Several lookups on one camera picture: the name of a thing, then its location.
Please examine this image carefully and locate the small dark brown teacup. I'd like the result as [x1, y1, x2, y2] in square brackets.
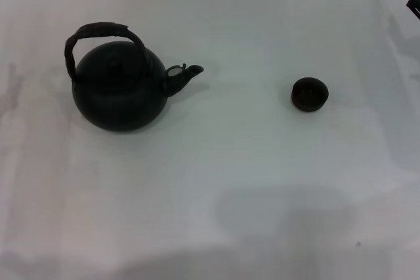
[291, 77, 329, 113]

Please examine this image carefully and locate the dark green round teapot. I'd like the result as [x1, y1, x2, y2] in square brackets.
[64, 22, 205, 134]

